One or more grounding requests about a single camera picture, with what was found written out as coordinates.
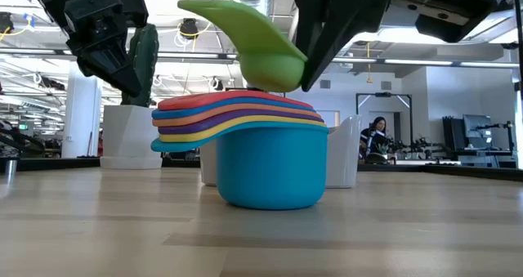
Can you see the green cactus plant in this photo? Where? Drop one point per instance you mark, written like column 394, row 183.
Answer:
column 145, row 64

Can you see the large teal measuring cup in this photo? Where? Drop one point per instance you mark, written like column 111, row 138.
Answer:
column 271, row 171

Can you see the pink red measuring cup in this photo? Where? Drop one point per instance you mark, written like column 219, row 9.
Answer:
column 204, row 100

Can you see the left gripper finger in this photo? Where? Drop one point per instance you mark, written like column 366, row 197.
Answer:
column 118, row 74
column 88, row 69

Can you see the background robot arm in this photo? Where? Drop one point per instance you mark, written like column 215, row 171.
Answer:
column 421, row 142

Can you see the person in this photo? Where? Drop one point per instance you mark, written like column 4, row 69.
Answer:
column 376, row 130

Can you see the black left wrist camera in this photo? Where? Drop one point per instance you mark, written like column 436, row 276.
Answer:
column 96, row 21

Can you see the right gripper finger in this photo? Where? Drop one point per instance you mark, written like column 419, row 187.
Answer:
column 351, row 11
column 308, row 19

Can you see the black cabinet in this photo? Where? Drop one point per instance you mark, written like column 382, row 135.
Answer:
column 452, row 132

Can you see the metal post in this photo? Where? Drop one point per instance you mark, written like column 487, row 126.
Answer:
column 10, row 168

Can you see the computer monitor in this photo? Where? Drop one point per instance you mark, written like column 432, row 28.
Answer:
column 478, row 130

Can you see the white faceted planter pot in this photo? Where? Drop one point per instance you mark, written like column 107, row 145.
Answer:
column 128, row 138

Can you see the green measuring cup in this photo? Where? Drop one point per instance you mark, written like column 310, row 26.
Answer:
column 269, row 64

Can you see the black table frame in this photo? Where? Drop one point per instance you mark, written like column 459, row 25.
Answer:
column 49, row 163

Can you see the white round column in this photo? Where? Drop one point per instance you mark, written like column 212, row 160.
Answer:
column 81, row 117

